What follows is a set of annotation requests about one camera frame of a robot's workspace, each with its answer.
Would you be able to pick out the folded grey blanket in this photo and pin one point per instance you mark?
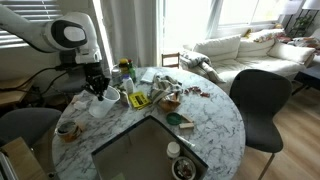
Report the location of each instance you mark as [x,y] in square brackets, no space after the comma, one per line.
[200,64]

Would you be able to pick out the small wooden block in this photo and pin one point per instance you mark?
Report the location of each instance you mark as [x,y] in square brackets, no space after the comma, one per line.
[186,125]

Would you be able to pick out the small clear plastic container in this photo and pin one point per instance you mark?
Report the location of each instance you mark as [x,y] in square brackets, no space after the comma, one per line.
[80,105]

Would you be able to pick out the clear plastic cup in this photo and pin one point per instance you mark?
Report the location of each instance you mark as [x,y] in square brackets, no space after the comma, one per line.
[99,108]

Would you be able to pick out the yellow black packet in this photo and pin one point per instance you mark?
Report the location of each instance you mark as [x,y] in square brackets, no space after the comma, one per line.
[139,100]

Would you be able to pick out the dark grey chair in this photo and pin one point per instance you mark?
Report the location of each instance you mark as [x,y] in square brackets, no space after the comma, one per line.
[259,95]

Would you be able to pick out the red wrappers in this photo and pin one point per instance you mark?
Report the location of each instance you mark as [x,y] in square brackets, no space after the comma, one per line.
[196,90]

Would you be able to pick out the bowl in box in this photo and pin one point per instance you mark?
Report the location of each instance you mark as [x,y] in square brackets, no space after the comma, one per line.
[183,168]

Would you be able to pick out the grey chair by window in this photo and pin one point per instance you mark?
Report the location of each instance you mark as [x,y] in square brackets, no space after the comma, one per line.
[75,81]

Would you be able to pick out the white jar in box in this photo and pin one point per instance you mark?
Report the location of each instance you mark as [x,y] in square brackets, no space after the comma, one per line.
[173,150]

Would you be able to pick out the green glass bottle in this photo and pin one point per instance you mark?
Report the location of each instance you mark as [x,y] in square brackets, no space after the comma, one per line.
[132,70]

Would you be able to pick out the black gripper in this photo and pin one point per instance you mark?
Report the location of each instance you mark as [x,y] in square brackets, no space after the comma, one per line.
[96,82]

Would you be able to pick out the grey chair front left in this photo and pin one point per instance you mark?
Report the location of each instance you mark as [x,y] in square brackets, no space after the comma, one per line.
[28,123]

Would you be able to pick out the small wooden chair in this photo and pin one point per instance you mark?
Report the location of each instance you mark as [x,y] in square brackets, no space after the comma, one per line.
[171,60]

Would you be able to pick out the striped crumpled cloth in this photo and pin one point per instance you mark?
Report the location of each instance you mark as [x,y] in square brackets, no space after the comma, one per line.
[164,85]

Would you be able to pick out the white bottle blue cap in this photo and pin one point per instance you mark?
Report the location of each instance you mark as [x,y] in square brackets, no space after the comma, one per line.
[128,84]

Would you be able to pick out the white sofa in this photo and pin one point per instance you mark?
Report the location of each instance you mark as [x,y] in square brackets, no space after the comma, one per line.
[233,54]

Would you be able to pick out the white paper sheet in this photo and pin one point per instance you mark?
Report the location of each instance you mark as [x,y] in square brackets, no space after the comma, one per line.
[149,75]

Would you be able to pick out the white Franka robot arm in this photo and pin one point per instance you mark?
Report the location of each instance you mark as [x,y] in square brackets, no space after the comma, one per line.
[73,31]

